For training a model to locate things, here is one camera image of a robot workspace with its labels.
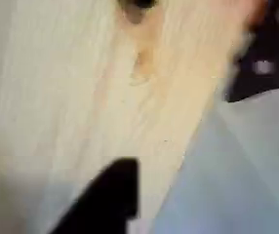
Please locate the pale blue sheet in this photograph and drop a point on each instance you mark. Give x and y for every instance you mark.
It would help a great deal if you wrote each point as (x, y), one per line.
(243, 169)

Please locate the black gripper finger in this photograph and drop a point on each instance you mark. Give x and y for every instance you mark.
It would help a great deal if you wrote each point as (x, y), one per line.
(110, 201)

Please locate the black white-dotted heart sock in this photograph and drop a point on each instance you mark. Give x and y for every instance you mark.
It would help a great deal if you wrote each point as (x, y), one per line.
(272, 42)

